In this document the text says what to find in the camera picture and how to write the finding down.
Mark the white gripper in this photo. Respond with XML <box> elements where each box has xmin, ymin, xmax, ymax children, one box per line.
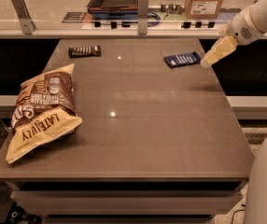
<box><xmin>201</xmin><ymin>9</ymin><xmax>262</xmax><ymax>68</ymax></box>

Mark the blue rxbar blueberry bar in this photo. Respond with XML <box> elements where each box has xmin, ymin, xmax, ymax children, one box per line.
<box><xmin>163</xmin><ymin>51</ymin><xmax>201</xmax><ymax>68</ymax></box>

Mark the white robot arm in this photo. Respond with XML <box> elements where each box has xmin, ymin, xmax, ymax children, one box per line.
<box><xmin>201</xmin><ymin>0</ymin><xmax>267</xmax><ymax>224</ymax></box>

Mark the dark chocolate rxbar bar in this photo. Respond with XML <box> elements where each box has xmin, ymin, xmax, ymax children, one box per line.
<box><xmin>68</xmin><ymin>46</ymin><xmax>102</xmax><ymax>58</ymax></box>

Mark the brown Late July chip bag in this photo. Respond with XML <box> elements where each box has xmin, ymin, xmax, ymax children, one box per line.
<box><xmin>6</xmin><ymin>63</ymin><xmax>82</xmax><ymax>163</ymax></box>

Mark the cardboard box with label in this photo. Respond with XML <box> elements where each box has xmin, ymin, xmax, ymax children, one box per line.
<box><xmin>184</xmin><ymin>0</ymin><xmax>223</xmax><ymax>19</ymax></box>

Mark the grey table drawer front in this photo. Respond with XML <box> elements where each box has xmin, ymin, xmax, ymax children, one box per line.
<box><xmin>11</xmin><ymin>190</ymin><xmax>242</xmax><ymax>216</ymax></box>

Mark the middle metal glass bracket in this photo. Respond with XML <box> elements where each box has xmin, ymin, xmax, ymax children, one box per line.
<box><xmin>138</xmin><ymin>0</ymin><xmax>148</xmax><ymax>35</ymax></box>

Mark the metal glass bracket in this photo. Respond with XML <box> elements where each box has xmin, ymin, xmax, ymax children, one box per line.
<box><xmin>138</xmin><ymin>0</ymin><xmax>148</xmax><ymax>35</ymax></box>
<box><xmin>11</xmin><ymin>0</ymin><xmax>35</xmax><ymax>35</ymax></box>

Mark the left metal glass bracket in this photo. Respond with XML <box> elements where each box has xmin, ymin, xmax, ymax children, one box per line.
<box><xmin>11</xmin><ymin>0</ymin><xmax>35</xmax><ymax>35</ymax></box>

